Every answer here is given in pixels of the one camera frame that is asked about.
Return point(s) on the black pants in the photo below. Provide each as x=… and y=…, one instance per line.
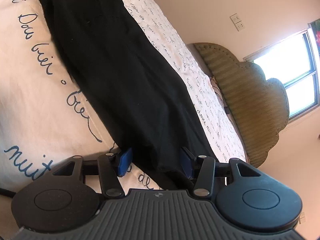
x=139, y=97

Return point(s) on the small black device on bed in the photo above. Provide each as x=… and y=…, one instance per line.
x=227, y=110

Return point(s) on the window with metal frame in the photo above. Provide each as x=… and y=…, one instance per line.
x=294, y=61

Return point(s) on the white wall socket pair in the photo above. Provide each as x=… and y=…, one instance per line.
x=237, y=22

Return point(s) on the white script-print bedspread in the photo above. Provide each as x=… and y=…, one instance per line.
x=45, y=118

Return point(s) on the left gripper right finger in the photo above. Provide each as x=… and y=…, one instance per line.
x=243, y=195

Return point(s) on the floral window curtain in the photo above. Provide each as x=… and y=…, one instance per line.
x=315, y=26

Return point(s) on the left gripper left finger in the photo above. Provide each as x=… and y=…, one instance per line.
x=72, y=192

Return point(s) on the olive tufted headboard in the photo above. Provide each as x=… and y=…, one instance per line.
x=259, y=106

